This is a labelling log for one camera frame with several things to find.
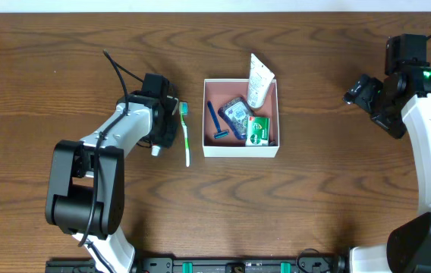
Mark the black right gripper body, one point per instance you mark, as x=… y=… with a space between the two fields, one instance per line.
x=368 y=101

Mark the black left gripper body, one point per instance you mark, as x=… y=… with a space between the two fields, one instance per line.
x=170 y=118

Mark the green white toothbrush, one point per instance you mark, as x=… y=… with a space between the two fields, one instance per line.
x=183 y=111

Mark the green red toothpaste tube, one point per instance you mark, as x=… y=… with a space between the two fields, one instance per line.
x=155 y=150

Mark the blue disposable razor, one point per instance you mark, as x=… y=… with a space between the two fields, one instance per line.
x=219 y=132

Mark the white lotion tube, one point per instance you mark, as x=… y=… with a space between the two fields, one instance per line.
x=260 y=79

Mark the green soap bar box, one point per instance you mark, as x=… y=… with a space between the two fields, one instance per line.
x=257 y=131

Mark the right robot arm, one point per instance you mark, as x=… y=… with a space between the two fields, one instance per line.
x=401 y=104

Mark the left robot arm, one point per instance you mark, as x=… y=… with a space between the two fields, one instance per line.
x=85 y=197

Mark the white open cardboard box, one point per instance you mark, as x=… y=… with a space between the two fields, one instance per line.
x=221 y=91

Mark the black mounting rail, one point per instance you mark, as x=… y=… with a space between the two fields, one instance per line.
x=311 y=263

